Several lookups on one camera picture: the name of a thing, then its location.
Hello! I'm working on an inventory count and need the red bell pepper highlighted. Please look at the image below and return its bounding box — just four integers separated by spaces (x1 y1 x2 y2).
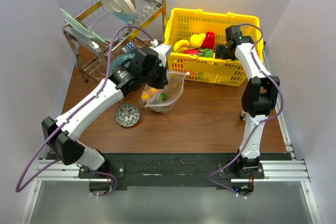
202 31 215 49

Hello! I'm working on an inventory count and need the green leafy vegetable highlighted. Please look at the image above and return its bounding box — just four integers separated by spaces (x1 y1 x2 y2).
158 93 167 103

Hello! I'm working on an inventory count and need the clear zip top bag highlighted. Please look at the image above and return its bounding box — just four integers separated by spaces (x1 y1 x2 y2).
139 70 190 113

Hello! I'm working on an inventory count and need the yellow pear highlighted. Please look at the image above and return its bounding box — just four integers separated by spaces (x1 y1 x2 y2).
190 33 206 48

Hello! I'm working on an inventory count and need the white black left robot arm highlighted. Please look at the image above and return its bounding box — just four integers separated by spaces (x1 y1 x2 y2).
41 44 172 178

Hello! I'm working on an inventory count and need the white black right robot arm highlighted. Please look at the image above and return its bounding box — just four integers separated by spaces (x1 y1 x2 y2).
217 25 280 178

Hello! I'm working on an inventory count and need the red pink fruit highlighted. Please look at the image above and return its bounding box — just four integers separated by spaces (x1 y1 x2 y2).
184 48 200 56

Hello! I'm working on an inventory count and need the yellow plastic basket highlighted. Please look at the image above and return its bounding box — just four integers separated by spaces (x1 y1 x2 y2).
164 8 260 87

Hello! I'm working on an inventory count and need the yellow banana bunch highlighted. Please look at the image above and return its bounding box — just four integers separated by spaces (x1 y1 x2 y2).
173 39 191 52

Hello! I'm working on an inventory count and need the blue chevron mug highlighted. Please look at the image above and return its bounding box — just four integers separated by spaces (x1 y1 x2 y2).
123 40 137 53

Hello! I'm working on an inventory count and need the teal scalloped plate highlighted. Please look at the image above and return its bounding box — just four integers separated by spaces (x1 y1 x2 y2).
110 53 135 70

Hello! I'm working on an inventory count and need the black white floral bowl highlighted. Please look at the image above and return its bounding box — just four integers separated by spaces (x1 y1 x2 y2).
115 103 140 127

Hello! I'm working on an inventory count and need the cream metal cup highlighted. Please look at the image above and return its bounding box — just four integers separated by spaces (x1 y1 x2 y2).
240 111 246 122

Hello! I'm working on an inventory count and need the steel dish rack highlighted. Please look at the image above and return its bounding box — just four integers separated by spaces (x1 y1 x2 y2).
62 0 167 82

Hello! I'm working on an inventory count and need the white round plate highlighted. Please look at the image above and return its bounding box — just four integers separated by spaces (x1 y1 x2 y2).
100 0 138 24

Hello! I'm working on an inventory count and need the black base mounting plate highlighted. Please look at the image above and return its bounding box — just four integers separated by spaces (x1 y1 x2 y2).
78 152 266 192

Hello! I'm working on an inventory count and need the light green plate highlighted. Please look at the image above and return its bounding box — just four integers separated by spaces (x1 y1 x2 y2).
60 8 108 46

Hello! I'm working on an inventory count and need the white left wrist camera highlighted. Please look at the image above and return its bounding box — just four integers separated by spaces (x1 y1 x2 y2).
150 39 173 67

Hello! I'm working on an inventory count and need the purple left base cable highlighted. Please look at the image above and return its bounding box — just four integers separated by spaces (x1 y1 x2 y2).
89 168 118 197

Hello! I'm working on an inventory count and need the aluminium frame rail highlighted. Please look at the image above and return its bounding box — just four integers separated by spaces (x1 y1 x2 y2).
19 153 85 224

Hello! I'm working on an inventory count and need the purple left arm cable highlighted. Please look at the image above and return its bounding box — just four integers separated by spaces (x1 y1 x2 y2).
15 25 157 193

